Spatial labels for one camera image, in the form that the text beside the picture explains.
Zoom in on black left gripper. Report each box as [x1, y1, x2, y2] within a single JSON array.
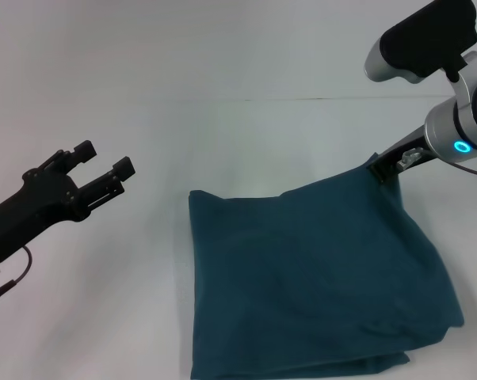
[[0, 139, 137, 264]]

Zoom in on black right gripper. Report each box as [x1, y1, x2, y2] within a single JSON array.
[[367, 125, 437, 185]]

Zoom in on teal blue shirt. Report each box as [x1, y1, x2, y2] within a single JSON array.
[[188, 152, 466, 380]]

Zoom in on left gripper cable with plugs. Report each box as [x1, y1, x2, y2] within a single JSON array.
[[0, 245, 34, 308]]

